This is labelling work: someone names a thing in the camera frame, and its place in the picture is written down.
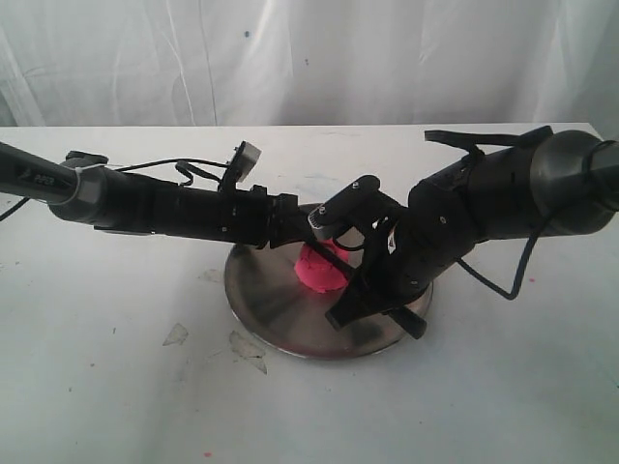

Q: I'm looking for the round stainless steel plate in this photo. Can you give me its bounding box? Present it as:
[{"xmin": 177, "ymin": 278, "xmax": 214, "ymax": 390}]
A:
[{"xmin": 223, "ymin": 243, "xmax": 408, "ymax": 361}]

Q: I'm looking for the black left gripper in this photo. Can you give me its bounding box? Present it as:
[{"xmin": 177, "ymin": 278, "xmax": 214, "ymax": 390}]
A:
[{"xmin": 221, "ymin": 186, "xmax": 315, "ymax": 249}]

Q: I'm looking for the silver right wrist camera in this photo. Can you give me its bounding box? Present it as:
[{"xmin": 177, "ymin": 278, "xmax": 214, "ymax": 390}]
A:
[{"xmin": 308, "ymin": 175, "xmax": 403, "ymax": 241}]

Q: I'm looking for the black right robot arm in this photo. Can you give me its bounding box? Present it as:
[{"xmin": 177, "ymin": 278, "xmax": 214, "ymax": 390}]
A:
[{"xmin": 309, "ymin": 126, "xmax": 618, "ymax": 337}]

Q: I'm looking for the pink dough piece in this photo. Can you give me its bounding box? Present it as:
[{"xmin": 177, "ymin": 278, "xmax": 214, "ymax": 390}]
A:
[{"xmin": 294, "ymin": 244, "xmax": 348, "ymax": 294}]

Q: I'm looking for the black knife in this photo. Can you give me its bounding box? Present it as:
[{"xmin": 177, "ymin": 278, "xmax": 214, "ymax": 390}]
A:
[{"xmin": 305, "ymin": 240, "xmax": 427, "ymax": 339}]

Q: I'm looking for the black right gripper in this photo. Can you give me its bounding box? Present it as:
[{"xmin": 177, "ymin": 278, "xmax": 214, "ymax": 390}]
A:
[{"xmin": 325, "ymin": 168, "xmax": 480, "ymax": 330}]

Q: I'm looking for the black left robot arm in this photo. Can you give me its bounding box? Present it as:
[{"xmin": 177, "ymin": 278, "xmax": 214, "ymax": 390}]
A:
[{"xmin": 1, "ymin": 141, "xmax": 312, "ymax": 248}]

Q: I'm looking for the white backdrop curtain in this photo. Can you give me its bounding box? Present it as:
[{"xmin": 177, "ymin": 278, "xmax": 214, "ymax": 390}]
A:
[{"xmin": 1, "ymin": 1, "xmax": 618, "ymax": 132}]

